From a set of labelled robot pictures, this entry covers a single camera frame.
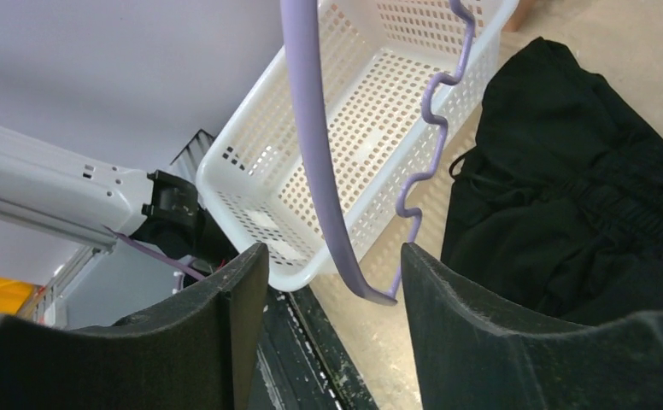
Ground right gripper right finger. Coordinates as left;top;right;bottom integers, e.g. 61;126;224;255
401;243;663;409

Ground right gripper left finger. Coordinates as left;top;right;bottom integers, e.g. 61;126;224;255
0;243;269;409

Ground black shorts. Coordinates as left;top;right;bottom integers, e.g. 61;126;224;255
440;38;663;325

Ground white plastic basket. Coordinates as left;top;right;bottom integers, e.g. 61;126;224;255
195;0;520;293

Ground lilac plastic hanger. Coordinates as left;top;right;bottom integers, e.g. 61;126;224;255
280;1;476;306

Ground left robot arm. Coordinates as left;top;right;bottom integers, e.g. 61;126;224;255
0;126;237;262

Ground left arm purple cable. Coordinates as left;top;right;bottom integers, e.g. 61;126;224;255
104;225;208;283

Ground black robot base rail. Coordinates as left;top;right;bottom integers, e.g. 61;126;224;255
248;286;378;410

